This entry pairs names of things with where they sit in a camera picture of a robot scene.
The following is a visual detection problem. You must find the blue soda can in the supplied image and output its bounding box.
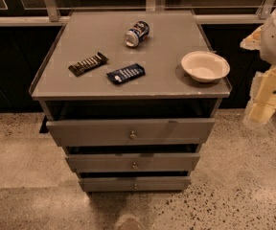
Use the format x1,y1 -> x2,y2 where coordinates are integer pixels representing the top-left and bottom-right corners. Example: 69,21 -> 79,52
125,21 -> 150,48

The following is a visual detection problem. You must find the grey drawer cabinet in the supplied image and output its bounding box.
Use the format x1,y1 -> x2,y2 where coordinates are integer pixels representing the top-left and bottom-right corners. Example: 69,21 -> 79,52
30,11 -> 231,182

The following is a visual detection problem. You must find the white paper bowl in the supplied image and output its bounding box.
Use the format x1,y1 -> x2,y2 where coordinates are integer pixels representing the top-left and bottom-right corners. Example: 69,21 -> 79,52
181,51 -> 230,82

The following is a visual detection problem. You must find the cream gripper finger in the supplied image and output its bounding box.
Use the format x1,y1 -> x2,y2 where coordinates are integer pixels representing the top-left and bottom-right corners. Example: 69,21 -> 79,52
246,103 -> 276,124
240,26 -> 262,51

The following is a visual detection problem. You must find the grey drawer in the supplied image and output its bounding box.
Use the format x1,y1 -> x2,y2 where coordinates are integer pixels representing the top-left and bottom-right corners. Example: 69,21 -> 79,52
80,176 -> 190,192
47,118 -> 215,147
66,153 -> 199,173

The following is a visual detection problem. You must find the blue snack bar wrapper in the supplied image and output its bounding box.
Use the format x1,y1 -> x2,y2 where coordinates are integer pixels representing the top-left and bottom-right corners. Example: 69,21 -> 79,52
106,63 -> 146,84

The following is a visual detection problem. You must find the metal railing frame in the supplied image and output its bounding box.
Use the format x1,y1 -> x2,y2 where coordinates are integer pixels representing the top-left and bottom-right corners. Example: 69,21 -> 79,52
0,0 -> 276,27

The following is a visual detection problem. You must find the grey bottom drawer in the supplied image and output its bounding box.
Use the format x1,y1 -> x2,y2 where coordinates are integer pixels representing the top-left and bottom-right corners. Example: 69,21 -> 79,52
80,176 -> 190,192

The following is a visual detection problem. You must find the grey top drawer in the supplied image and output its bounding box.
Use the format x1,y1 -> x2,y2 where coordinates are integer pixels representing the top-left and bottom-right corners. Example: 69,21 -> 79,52
47,118 -> 215,147

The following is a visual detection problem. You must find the brown snack bar wrapper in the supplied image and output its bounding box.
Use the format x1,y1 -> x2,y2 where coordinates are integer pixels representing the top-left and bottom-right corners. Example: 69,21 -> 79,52
68,52 -> 108,77

